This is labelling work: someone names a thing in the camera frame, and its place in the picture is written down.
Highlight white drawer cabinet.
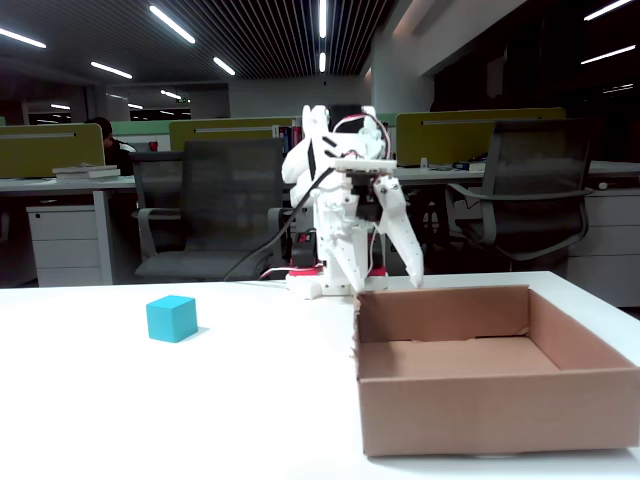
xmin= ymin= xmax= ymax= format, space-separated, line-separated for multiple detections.
xmin=567 ymin=188 xmax=640 ymax=308
xmin=25 ymin=203 xmax=104 ymax=289

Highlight green desk partition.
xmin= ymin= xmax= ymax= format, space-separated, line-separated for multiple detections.
xmin=110 ymin=119 xmax=194 ymax=139

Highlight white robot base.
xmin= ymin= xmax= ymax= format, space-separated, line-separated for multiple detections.
xmin=284 ymin=267 xmax=390 ymax=301

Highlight blue cube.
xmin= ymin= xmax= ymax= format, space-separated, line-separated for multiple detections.
xmin=145 ymin=294 xmax=198 ymax=344

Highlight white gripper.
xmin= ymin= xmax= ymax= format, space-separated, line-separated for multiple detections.
xmin=319 ymin=171 xmax=425 ymax=295

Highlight row of upright books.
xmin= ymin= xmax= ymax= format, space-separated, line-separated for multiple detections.
xmin=272 ymin=124 xmax=305 ymax=154

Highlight white office desk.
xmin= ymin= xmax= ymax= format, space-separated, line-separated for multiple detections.
xmin=393 ymin=160 xmax=640 ymax=190
xmin=0 ymin=174 xmax=141 ymax=287

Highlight seated person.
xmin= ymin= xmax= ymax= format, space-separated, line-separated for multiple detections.
xmin=84 ymin=117 xmax=137 ymax=176

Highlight grey mesh office chair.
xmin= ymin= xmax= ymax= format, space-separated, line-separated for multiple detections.
xmin=130 ymin=138 xmax=294 ymax=281

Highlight black mesh office chair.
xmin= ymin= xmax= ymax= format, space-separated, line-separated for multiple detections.
xmin=446 ymin=118 xmax=601 ymax=276

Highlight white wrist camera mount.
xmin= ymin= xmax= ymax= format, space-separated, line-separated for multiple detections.
xmin=333 ymin=156 xmax=399 ymax=174

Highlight brown cardboard box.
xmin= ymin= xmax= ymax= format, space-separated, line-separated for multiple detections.
xmin=348 ymin=284 xmax=640 ymax=458

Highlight black camera cable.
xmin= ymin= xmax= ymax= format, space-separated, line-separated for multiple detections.
xmin=222 ymin=167 xmax=335 ymax=282

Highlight stack of books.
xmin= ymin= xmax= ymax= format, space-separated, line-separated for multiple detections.
xmin=52 ymin=163 xmax=122 ymax=181

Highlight olive desk partition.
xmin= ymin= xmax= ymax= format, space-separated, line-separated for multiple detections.
xmin=168 ymin=117 xmax=301 ymax=152
xmin=0 ymin=123 xmax=106 ymax=179
xmin=395 ymin=107 xmax=567 ymax=168

